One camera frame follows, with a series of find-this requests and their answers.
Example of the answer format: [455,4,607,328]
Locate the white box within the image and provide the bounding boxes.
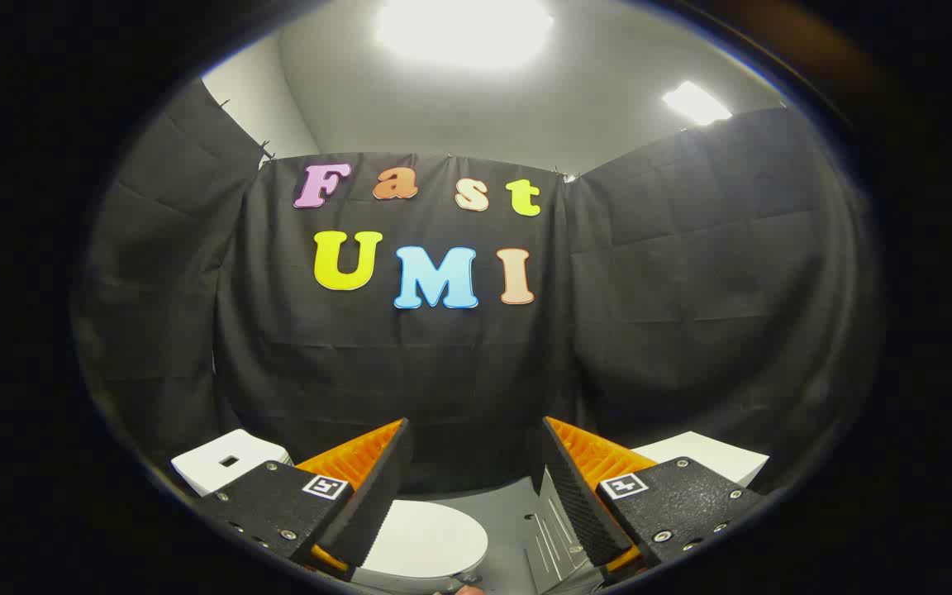
[631,431,771,488]

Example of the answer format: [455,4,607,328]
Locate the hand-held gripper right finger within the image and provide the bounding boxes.
[540,416,768,583]

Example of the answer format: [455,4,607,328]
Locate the grey ribbed door panel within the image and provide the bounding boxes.
[524,467,602,593]

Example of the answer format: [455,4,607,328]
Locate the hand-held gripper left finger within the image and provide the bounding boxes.
[193,417,415,579]

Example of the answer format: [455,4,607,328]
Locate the white toilet tank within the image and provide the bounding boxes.
[170,429,292,497]

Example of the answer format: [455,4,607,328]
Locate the large ceiling light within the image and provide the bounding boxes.
[375,0,556,72]

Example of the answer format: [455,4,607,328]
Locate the black backdrop cloth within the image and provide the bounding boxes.
[71,79,882,498]

